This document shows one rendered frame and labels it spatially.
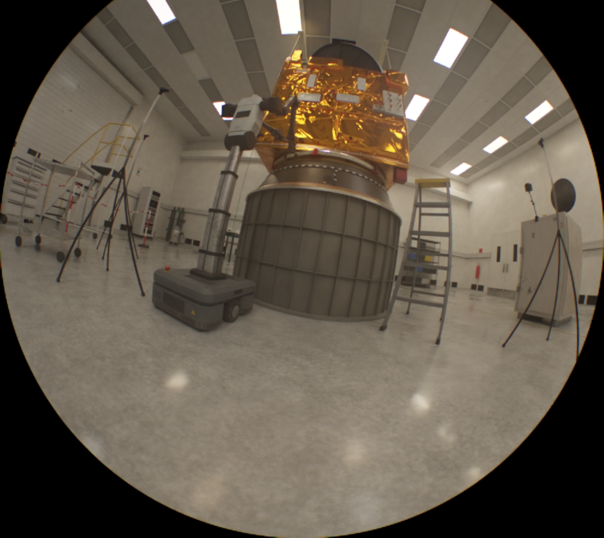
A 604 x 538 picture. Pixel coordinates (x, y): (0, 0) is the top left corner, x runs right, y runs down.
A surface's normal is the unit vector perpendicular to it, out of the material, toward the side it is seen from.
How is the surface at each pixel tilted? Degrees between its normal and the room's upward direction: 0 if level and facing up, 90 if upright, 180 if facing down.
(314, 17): 180
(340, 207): 90
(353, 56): 132
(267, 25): 180
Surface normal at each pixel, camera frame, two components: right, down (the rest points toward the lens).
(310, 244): -0.13, -0.12
